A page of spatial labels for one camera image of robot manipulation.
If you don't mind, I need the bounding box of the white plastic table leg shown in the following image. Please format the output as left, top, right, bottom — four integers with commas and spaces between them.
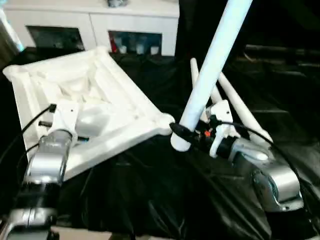
189, 58, 201, 98
209, 84, 224, 107
217, 72, 274, 144
170, 0, 254, 152

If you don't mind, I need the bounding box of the black work mat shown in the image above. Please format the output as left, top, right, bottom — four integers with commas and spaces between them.
0, 46, 320, 240

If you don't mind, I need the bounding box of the white plastic table top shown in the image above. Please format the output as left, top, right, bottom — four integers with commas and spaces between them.
2, 47, 176, 182

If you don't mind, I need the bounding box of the white cabinet with glass doors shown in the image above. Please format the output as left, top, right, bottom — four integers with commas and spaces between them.
0, 0, 180, 57

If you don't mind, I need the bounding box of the shiny ornament on cabinet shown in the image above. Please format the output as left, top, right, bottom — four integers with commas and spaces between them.
107, 0, 129, 8

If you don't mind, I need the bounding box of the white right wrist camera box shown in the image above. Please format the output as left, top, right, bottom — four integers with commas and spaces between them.
207, 99, 236, 159

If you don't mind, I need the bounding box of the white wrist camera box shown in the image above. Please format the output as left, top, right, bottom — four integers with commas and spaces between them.
207, 99, 236, 159
47, 102, 81, 147

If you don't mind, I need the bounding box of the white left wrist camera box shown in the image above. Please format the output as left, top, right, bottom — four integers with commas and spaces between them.
47, 102, 81, 147

